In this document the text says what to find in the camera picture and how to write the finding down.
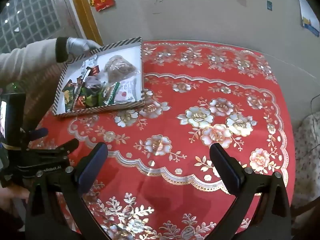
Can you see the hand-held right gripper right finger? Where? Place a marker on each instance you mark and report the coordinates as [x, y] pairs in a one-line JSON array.
[[228, 173]]

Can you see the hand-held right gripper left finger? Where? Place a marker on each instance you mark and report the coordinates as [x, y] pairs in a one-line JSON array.
[[91, 168]]

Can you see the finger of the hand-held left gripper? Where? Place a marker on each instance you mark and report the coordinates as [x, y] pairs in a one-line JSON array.
[[37, 133], [70, 145]]

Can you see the large red-brown snack packet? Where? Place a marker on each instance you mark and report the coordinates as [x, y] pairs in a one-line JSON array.
[[80, 100]]

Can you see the long dark green packet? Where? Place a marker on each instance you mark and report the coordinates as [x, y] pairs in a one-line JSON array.
[[68, 97]]

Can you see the black and green snack packet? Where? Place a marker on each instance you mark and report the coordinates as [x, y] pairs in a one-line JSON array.
[[92, 98]]

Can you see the silver packet with green edges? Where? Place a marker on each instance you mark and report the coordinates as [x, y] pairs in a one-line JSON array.
[[111, 92]]

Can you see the small red snack packet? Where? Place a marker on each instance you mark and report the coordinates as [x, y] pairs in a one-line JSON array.
[[93, 71]]

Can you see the white snack packet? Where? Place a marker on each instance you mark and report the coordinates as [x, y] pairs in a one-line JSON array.
[[127, 91]]

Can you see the clear bag of brown snacks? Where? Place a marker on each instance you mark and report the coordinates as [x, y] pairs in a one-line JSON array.
[[120, 67]]

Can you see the striped gift box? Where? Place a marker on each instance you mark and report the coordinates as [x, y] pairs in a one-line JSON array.
[[125, 55]]

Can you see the another person's forearm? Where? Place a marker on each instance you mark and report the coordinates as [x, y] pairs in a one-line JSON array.
[[27, 60]]

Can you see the person's left hand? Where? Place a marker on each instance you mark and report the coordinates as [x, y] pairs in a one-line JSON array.
[[10, 195]]

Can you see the red floral tablecloth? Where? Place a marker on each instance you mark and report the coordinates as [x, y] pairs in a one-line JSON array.
[[175, 120]]

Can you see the chair with floral cushion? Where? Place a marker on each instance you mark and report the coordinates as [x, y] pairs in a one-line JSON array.
[[307, 150]]

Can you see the glass block wall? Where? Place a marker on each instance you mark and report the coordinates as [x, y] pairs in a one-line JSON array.
[[25, 22]]

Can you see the wooden door frame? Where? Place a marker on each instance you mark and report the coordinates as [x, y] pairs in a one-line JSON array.
[[83, 12]]

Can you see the small blue wall sticker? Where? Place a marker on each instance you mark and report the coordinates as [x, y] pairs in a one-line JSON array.
[[269, 5]]

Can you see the wall calendar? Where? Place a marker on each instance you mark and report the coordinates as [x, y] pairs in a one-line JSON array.
[[308, 20]]

